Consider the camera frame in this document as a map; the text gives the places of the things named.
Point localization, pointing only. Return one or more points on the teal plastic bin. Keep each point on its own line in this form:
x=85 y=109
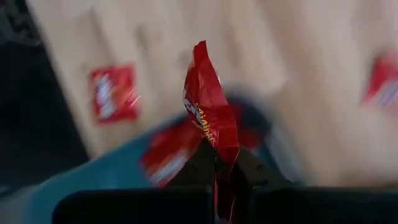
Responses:
x=109 y=177

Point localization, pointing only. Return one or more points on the red Skittles candy packet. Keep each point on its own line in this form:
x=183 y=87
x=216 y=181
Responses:
x=384 y=84
x=169 y=155
x=208 y=109
x=113 y=93

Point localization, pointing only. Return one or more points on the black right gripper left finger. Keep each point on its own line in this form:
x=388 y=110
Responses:
x=199 y=171

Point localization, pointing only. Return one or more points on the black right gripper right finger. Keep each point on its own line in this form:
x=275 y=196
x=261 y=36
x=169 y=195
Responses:
x=258 y=175

